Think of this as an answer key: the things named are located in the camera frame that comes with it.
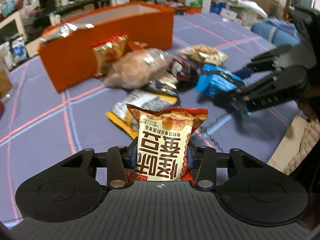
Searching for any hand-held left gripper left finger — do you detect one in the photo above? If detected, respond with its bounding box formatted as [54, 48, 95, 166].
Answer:
[54, 144, 137, 190]

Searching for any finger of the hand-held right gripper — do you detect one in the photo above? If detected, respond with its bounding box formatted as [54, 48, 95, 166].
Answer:
[240, 44, 293, 78]
[212, 71, 283, 115]

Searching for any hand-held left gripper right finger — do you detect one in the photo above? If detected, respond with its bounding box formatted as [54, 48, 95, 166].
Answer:
[187, 144, 270, 191]

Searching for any blue wafer packet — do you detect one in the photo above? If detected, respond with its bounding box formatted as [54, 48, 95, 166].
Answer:
[195, 63, 247, 99]

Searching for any red cream snack packet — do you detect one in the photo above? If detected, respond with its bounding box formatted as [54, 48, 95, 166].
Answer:
[125, 103, 209, 183]

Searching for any white chocolate cookie packet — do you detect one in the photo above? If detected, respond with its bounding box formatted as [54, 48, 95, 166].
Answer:
[178, 44, 229, 66]

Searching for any dark blue gold cookie packet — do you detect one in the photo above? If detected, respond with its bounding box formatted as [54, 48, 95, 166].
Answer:
[146, 76, 181, 98]
[105, 90, 181, 139]

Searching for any dark red snack packet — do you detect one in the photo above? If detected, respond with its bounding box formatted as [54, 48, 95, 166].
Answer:
[170, 55, 201, 82]

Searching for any clear bag of brown pastries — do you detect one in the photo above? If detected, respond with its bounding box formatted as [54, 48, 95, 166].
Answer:
[103, 48, 171, 89]

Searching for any orange peanut packet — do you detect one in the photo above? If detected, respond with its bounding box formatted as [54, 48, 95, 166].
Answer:
[91, 33, 128, 77]

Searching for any orange cardboard box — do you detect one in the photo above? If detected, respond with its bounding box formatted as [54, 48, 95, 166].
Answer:
[37, 1, 174, 94]

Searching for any silver nut packet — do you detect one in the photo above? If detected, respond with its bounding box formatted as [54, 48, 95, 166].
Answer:
[38, 22, 94, 46]

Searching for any blue striped bedding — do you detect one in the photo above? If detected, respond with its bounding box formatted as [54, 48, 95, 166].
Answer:
[251, 17, 301, 48]

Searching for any white pillow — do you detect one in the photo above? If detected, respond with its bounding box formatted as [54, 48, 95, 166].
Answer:
[226, 0, 268, 18]

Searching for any checked blue tablecloth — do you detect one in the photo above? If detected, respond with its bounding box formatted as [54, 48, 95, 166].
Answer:
[0, 12, 308, 221]

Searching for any glass television stand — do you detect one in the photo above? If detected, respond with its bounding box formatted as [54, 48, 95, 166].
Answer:
[40, 0, 141, 13]

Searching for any white glass door cabinet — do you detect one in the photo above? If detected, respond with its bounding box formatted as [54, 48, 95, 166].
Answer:
[0, 11, 28, 56]

